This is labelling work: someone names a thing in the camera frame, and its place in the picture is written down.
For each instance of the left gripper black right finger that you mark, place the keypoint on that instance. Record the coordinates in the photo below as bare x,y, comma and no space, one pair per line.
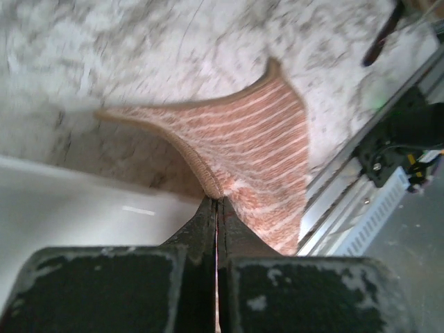
263,291

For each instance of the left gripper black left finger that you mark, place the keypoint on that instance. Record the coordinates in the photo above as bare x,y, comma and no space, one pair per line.
165,288

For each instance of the pink striped cloth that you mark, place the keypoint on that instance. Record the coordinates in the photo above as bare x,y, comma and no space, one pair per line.
251,147

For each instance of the white storage basket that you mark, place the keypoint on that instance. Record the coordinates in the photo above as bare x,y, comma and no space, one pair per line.
45,206

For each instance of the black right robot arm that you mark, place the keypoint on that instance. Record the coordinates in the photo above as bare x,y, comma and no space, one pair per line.
399,139

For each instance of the metal rail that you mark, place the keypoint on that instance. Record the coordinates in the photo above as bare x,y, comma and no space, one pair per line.
346,210

